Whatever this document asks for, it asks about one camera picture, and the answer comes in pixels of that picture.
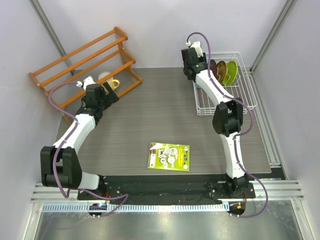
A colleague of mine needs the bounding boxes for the aluminium frame post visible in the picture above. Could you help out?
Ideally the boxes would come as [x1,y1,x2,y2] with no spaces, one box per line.
[28,0,76,76]
[249,0,297,75]

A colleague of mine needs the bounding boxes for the white wire dish rack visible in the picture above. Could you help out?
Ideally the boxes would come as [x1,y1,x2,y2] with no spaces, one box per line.
[193,52,258,116]

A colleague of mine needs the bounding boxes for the lime green plate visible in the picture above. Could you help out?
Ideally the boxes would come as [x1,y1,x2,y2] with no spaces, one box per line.
[222,60,238,86]

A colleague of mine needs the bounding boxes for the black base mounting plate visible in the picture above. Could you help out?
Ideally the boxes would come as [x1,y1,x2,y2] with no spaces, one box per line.
[93,174,256,206]

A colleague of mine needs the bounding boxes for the aluminium frame post right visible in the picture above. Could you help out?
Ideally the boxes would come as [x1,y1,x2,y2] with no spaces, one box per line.
[249,0,297,75]

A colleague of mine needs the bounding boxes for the brown yellow-rimmed plate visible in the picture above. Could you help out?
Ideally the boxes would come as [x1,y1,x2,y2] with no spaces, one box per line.
[216,60,227,84]

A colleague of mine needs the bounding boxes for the white cup on shelf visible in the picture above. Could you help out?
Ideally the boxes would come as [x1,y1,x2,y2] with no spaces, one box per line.
[98,71,110,81]

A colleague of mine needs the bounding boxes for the aluminium frame post left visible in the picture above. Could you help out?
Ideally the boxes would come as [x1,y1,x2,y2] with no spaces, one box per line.
[28,0,76,76]

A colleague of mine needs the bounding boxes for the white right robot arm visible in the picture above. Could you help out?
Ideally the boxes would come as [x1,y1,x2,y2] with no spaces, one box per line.
[181,47,249,198]

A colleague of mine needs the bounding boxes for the aluminium front rail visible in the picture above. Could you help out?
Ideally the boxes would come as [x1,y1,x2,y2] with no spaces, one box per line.
[30,180,305,216]

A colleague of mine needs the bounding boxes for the red patterned plate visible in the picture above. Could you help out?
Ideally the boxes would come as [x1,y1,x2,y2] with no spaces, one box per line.
[210,59,218,77]

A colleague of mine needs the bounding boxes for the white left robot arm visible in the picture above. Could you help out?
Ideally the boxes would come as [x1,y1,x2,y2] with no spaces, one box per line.
[40,76,119,200]

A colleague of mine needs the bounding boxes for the yellow ceramic mug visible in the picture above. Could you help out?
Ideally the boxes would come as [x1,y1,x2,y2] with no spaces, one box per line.
[107,77,120,91]

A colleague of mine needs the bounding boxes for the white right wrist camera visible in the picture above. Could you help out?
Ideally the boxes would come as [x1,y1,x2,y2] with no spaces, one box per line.
[186,41,203,58]

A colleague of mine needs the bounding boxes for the green illustrated booklet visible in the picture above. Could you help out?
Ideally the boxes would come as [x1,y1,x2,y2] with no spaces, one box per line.
[147,142,190,172]

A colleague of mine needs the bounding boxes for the aluminium side rail right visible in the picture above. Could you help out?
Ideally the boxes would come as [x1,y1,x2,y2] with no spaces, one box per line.
[249,74,284,170]

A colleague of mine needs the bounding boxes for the orange wooden shelf rack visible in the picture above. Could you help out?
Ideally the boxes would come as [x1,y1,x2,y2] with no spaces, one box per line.
[28,26,143,125]

